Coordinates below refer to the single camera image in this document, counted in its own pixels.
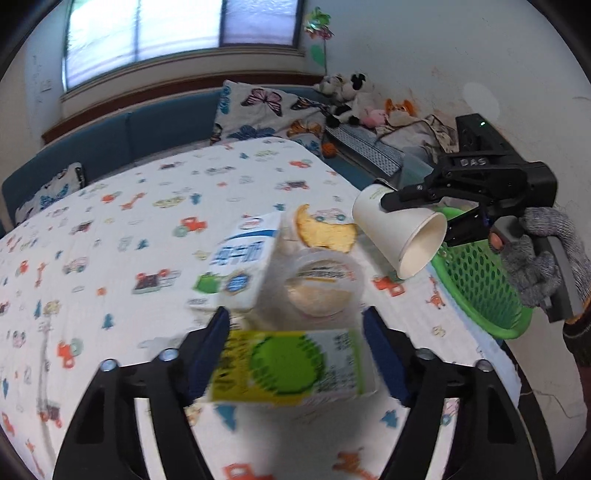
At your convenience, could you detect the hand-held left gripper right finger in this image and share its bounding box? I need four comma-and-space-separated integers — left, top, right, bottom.
361, 307, 543, 480

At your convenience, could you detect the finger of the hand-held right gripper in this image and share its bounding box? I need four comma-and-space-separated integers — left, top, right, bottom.
379, 167, 468, 214
443, 204, 498, 248

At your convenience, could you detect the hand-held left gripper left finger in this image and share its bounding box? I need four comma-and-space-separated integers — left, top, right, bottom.
53, 307, 232, 480

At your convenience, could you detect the white paper cup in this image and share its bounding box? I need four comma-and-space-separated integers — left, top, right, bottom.
352, 184, 448, 281

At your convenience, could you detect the green plastic basket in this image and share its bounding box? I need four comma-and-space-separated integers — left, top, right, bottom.
429, 205, 534, 340

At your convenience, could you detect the yellow green drink carton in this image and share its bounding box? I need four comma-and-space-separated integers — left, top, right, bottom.
207, 329, 380, 407

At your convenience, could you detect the blue white milk carton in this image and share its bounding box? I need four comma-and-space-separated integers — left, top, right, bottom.
186, 212, 282, 312

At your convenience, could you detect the clear plastic pudding cup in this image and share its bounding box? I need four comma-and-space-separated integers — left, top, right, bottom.
281, 248, 365, 319

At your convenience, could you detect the person's right forearm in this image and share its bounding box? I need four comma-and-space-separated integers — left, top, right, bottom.
561, 302, 591, 370

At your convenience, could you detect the person's right hand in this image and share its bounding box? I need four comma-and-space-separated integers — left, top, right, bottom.
489, 207, 591, 309

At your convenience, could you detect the clear plastic storage box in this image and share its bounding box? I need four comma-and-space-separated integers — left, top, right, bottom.
397, 145, 444, 190

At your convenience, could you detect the black white patterned mat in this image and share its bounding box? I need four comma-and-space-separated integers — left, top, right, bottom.
325, 124, 406, 178

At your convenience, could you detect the beige printed cloth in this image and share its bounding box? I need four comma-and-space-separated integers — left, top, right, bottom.
376, 113, 458, 160

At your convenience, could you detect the pink plush toy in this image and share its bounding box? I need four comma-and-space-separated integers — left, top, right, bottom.
360, 107, 387, 129

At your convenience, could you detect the orange fox plush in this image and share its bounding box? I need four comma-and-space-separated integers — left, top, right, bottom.
383, 98, 416, 127

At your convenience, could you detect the black white cow plush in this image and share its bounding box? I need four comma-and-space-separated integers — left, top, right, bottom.
323, 73, 370, 127

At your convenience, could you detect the white printed tablecloth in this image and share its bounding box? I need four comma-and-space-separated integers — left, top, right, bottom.
0, 137, 522, 480

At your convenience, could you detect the grey husky plush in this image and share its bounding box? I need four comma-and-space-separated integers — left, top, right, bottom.
314, 74, 345, 95

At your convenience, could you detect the large butterfly pillow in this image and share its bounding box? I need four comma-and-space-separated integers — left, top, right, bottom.
210, 79, 331, 160

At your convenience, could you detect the colourful pinwheel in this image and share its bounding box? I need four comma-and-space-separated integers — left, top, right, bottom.
302, 7, 334, 77

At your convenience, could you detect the small butterfly pillow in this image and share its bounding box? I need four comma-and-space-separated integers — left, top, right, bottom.
14, 161, 86, 227

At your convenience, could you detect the blue sofa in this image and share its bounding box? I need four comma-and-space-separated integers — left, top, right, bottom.
0, 85, 402, 232

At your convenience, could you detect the brown wooden ledge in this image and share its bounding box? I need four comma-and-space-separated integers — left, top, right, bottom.
41, 71, 324, 144

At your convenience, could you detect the window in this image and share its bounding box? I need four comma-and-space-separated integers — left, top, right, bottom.
62, 0, 308, 93

